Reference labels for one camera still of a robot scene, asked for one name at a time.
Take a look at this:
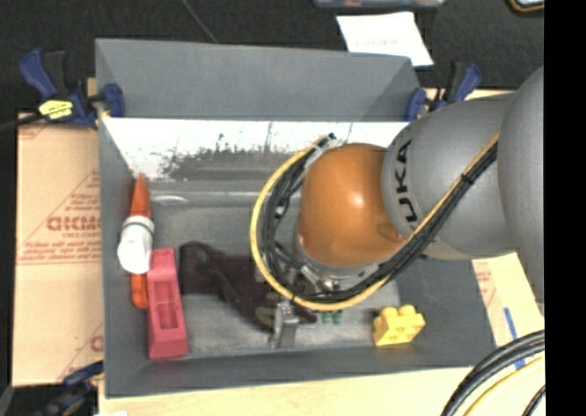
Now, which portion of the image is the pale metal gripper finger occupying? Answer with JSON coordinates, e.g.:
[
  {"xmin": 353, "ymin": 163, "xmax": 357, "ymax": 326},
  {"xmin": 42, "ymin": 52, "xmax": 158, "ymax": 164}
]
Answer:
[
  {"xmin": 285, "ymin": 305, "xmax": 301, "ymax": 349},
  {"xmin": 268, "ymin": 304, "xmax": 288, "ymax": 350}
]

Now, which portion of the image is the yellow toy brick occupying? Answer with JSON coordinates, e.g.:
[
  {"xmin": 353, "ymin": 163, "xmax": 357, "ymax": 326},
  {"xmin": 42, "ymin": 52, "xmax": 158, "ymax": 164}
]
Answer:
[{"xmin": 371, "ymin": 303, "xmax": 427, "ymax": 348}]

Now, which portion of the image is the dark brown cloth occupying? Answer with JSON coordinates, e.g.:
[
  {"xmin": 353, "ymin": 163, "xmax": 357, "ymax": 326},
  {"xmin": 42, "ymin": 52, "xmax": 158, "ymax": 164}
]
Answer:
[{"xmin": 178, "ymin": 240, "xmax": 318, "ymax": 334}]

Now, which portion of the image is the pink plastic block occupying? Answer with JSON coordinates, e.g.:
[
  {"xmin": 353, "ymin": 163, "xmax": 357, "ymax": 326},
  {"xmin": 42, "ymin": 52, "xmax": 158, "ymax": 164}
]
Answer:
[{"xmin": 146, "ymin": 246, "xmax": 190, "ymax": 361}]

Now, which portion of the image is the orange toy carrot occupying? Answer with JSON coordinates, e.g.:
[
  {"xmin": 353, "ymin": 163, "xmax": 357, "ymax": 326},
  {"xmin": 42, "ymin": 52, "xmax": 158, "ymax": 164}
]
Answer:
[{"xmin": 129, "ymin": 173, "xmax": 153, "ymax": 310}]

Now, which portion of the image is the grey metal bin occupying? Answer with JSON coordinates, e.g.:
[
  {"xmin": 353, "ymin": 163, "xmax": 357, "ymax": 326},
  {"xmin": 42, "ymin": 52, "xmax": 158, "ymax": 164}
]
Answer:
[{"xmin": 94, "ymin": 38, "xmax": 498, "ymax": 397}]

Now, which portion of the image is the brown cardboard board red print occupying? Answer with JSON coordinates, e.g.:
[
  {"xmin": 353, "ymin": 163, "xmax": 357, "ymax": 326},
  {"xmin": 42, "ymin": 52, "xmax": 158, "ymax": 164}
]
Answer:
[{"xmin": 11, "ymin": 118, "xmax": 107, "ymax": 388}]

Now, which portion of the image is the white bottle with green ring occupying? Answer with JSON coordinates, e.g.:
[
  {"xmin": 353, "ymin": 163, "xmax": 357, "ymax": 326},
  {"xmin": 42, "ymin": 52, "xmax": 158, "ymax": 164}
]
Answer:
[{"xmin": 116, "ymin": 214, "xmax": 157, "ymax": 276}]

